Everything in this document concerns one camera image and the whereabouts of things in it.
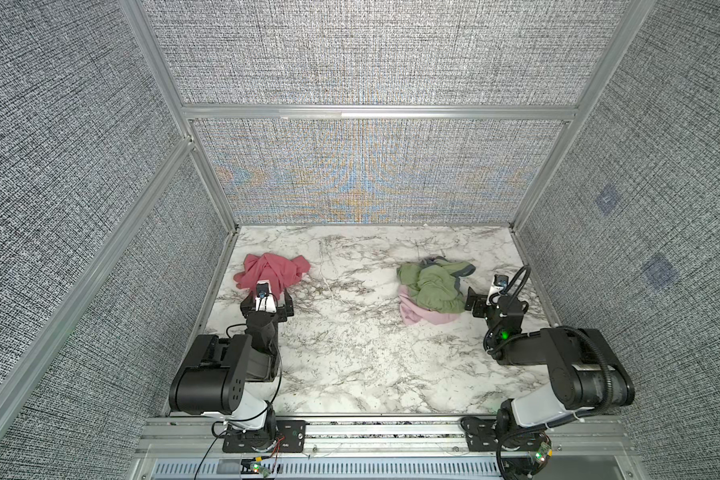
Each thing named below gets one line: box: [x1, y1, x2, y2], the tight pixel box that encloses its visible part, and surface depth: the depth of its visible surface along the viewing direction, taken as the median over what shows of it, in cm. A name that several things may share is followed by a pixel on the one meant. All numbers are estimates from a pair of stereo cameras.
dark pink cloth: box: [234, 253, 311, 301], surface depth 101 cm
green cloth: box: [397, 258, 470, 313], surface depth 93 cm
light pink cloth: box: [397, 284, 460, 326], surface depth 94 cm
